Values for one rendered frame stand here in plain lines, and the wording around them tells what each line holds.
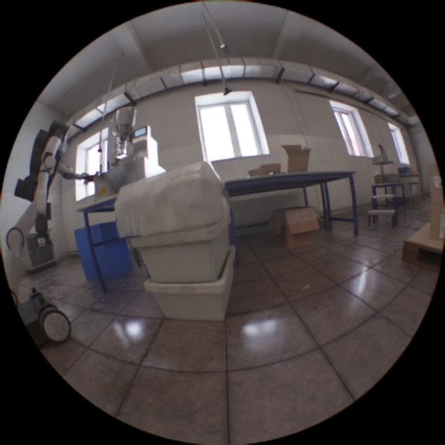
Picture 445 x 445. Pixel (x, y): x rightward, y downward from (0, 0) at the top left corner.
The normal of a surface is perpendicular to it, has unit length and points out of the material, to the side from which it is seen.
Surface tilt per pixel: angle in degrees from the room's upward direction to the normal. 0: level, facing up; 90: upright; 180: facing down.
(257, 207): 90
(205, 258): 96
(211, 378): 0
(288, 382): 0
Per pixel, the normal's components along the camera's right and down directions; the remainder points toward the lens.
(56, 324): 0.97, -0.14
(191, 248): -0.13, 0.22
